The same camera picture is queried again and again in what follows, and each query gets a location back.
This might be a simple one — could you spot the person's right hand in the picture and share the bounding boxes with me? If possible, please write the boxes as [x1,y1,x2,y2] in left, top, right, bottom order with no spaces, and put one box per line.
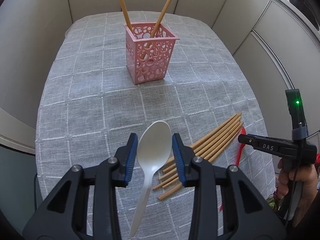
[277,158,320,228]

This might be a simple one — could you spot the wooden chopstick apart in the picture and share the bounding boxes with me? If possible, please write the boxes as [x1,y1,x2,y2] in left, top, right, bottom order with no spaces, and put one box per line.
[119,0,132,31]

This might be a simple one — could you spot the wooden chopstick crossing pile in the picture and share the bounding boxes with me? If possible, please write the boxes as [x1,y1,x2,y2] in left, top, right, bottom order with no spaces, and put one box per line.
[139,0,180,61]

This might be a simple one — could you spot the grey checked tablecloth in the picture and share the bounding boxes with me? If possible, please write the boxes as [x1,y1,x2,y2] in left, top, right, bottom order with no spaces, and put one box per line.
[36,12,276,239]

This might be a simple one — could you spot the black tracker with green light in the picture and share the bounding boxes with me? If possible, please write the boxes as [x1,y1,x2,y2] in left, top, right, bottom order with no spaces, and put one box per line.
[285,89,309,140]

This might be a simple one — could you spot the red plastic spoon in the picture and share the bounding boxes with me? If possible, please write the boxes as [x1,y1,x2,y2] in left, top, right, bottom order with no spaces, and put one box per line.
[220,126,247,210]

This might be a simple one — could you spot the white plastic spoon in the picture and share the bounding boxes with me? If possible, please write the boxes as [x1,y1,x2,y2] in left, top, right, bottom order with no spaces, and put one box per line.
[129,120,172,238]

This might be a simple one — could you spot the pink perforated utensil holder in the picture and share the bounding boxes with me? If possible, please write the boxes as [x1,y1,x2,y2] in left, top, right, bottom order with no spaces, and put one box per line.
[124,22,179,85]

